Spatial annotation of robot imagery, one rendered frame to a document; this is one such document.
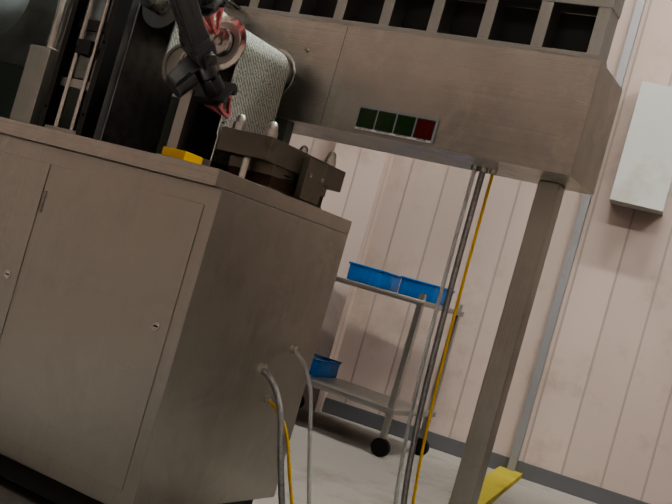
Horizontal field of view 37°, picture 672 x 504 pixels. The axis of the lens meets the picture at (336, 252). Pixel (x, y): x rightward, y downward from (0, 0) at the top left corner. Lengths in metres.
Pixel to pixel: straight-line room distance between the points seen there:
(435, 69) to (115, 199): 0.93
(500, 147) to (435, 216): 2.81
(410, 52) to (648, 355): 2.82
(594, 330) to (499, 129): 2.73
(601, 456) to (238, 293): 3.18
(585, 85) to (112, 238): 1.23
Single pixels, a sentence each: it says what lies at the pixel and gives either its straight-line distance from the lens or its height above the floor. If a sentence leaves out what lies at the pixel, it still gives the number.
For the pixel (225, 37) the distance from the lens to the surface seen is 2.66.
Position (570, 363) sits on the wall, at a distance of 5.24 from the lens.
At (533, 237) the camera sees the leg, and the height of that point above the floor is 0.98.
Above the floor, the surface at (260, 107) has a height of 1.13.
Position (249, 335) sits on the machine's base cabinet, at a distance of 2.48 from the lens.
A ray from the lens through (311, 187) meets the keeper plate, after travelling 2.63.
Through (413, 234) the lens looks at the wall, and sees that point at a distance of 5.42.
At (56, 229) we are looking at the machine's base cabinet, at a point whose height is 0.66.
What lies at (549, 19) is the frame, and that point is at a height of 1.53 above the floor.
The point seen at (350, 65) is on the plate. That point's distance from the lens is 2.86.
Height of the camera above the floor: 0.74
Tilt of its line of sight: 1 degrees up
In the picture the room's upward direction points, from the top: 16 degrees clockwise
